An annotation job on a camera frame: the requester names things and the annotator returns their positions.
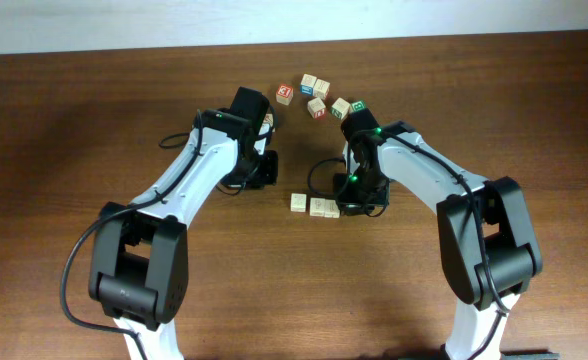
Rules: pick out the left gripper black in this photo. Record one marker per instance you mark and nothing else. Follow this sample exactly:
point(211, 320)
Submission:
point(269, 175)

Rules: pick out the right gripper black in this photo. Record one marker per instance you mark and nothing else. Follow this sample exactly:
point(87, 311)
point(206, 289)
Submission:
point(359, 198)

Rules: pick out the blue edged wooden block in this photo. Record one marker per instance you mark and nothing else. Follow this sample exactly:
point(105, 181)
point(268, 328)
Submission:
point(317, 207)

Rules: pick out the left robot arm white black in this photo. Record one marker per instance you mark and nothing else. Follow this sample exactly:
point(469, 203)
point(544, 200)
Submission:
point(139, 270)

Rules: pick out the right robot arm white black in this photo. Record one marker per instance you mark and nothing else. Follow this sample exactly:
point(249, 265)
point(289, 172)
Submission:
point(488, 248)

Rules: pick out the carrot picture wooden block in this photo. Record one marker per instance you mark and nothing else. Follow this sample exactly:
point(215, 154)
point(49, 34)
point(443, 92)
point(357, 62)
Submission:
point(269, 119)

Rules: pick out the red number wooden block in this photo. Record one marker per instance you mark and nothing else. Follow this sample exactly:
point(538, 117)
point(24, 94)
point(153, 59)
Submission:
point(284, 94)

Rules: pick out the green letter B block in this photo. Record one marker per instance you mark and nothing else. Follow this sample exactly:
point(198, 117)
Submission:
point(357, 106)

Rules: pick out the red sided wooden block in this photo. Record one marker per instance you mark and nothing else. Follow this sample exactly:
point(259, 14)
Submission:
point(316, 108)

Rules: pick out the green sided wooden block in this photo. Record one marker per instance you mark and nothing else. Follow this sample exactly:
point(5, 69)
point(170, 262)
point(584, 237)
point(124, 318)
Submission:
point(340, 108)

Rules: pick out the blue sided wooden block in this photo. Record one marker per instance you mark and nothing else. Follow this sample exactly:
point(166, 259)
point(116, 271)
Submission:
point(307, 84)

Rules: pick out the plain picture wooden block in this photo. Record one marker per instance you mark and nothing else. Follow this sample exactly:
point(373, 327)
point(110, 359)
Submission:
point(321, 89)

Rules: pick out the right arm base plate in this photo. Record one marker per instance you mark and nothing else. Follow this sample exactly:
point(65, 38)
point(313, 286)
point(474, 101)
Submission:
point(518, 355)

